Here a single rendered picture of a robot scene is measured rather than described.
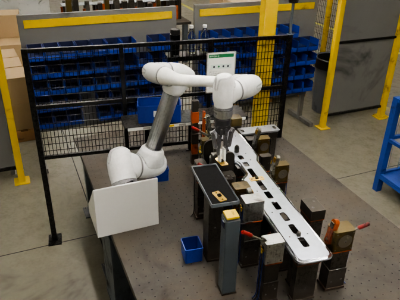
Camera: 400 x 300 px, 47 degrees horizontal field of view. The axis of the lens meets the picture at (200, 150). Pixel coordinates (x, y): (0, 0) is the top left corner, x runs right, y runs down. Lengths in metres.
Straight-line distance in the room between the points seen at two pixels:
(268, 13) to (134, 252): 1.93
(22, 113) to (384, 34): 4.25
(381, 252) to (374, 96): 3.64
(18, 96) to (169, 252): 3.21
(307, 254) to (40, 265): 2.17
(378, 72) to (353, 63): 0.45
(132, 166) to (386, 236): 1.54
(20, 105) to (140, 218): 2.95
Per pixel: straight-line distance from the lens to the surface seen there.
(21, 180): 4.72
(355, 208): 3.09
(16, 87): 5.29
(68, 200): 4.34
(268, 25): 3.50
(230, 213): 2.08
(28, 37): 4.54
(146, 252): 2.58
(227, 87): 2.10
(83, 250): 3.75
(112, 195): 2.57
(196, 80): 2.36
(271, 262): 2.16
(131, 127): 3.18
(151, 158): 2.80
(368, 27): 5.75
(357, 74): 5.87
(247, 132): 3.19
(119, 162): 2.73
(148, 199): 2.65
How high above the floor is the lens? 2.37
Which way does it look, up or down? 28 degrees down
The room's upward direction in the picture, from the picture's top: 1 degrees clockwise
